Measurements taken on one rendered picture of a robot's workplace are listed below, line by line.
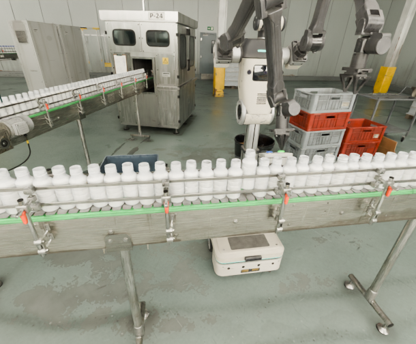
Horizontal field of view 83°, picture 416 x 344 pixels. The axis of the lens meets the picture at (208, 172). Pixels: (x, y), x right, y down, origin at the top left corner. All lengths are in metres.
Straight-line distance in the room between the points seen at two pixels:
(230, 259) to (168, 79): 3.43
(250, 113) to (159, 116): 3.33
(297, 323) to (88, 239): 1.39
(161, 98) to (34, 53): 3.14
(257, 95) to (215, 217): 0.80
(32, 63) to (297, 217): 6.37
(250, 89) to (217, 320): 1.45
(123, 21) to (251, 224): 4.18
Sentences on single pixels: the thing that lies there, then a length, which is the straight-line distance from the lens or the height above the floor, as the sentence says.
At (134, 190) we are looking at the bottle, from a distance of 0.92.
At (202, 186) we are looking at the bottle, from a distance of 0.91.
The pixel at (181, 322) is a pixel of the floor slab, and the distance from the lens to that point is 1.78.
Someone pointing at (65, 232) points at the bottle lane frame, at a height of 0.92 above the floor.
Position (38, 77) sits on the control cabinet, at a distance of 6.77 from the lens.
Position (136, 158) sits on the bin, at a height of 0.92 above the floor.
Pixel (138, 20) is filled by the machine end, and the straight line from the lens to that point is 4.58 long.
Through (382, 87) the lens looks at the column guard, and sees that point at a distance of 10.80.
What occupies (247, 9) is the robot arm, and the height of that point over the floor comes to 1.68.
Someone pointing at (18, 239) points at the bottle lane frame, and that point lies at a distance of 1.13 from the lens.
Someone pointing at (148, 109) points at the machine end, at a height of 0.45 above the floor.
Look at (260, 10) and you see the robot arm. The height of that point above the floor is 1.66.
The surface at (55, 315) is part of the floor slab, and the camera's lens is 2.01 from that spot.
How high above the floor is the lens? 1.55
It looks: 28 degrees down
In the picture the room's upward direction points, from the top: 2 degrees clockwise
